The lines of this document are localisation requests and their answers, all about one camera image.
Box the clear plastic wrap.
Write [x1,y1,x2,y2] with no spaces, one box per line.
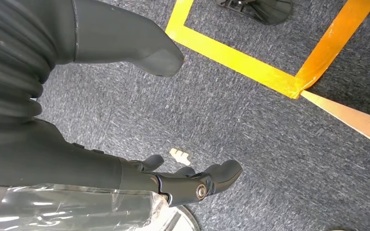
[0,177,170,231]

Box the small white floor scrap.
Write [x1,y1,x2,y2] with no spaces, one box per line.
[169,148,191,167]

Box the round grey base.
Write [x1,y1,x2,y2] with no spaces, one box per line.
[146,205,201,231]

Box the yellow floor tape square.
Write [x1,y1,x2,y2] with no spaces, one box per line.
[165,0,370,100]

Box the black plastic base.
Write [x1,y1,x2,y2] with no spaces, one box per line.
[215,0,294,26]

